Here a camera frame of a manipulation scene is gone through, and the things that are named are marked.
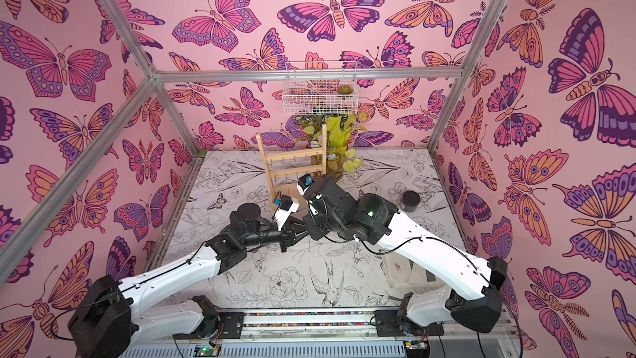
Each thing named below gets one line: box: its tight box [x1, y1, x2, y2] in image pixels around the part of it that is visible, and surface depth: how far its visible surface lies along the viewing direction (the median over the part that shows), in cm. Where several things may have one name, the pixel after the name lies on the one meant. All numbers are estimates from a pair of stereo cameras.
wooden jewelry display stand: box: [255, 124, 328, 206], surface depth 87 cm
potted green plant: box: [294, 112, 368, 179], surface depth 98 cm
